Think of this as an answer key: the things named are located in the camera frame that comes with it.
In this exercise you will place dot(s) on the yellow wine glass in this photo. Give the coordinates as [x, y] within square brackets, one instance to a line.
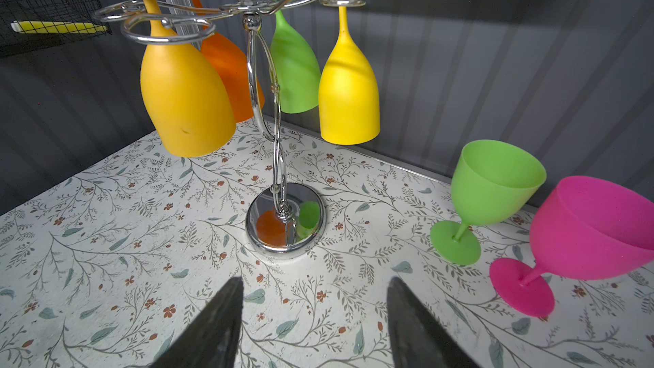
[186, 99]
[348, 96]

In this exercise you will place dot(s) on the pink wine glass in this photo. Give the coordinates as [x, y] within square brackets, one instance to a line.
[587, 229]

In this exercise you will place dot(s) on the green wine glass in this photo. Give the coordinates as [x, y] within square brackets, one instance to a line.
[493, 180]
[297, 68]

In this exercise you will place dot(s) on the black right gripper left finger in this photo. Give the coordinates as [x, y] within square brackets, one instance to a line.
[211, 340]

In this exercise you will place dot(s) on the black wire basket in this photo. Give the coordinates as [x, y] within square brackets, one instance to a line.
[13, 43]

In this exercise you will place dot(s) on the orange wine glass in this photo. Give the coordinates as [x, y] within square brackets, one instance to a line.
[230, 63]

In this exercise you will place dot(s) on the yellow marker in basket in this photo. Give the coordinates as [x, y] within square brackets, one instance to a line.
[55, 27]

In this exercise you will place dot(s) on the chrome wine glass rack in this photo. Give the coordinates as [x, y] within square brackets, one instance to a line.
[289, 218]

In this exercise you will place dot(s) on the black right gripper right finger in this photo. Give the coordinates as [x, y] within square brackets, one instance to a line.
[416, 338]

